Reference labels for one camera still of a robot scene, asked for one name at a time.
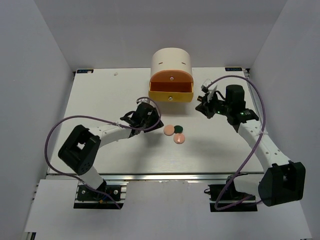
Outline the peach powder puff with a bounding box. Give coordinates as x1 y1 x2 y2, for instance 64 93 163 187
163 124 175 136

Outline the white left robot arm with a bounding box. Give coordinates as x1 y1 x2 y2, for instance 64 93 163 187
58 102 164 200

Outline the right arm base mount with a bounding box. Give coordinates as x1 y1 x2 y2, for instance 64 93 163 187
203 174 258 213

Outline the cream round drawer organizer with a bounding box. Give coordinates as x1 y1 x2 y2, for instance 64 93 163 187
150 47 192 77

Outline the orange top drawer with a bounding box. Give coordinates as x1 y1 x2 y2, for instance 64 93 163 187
150 70 194 83

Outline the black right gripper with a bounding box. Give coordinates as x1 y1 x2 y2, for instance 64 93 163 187
195 90 232 119

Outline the peach puff with ribbon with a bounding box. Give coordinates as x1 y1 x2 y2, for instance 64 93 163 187
173 133 186 144

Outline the yellow drawer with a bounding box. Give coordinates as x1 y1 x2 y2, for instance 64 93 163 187
148 81 194 103

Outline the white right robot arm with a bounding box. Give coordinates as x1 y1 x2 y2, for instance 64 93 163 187
195 84 306 207

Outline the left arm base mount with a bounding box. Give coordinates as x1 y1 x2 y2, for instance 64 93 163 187
73 175 129 210

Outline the dark green powder puff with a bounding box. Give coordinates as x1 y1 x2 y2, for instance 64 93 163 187
174 125 184 134

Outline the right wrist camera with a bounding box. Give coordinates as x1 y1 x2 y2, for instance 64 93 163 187
201 78 218 103

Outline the left blue table label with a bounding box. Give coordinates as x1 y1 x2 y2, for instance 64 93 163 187
76 69 94 74

